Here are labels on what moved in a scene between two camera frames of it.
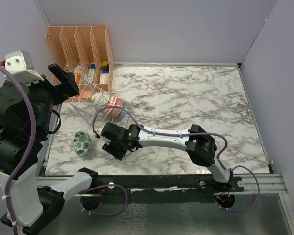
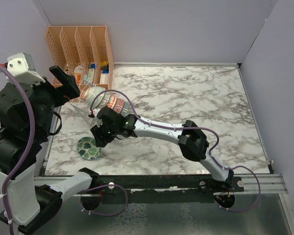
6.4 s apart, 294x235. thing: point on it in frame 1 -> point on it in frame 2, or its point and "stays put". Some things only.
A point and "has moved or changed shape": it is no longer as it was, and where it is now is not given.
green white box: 90,75 stays put
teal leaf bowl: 83,142 has moved or changed shape
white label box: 104,78 stays put
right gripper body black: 115,149 -> 113,130
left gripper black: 68,86 stays put
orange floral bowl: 111,102 stays put
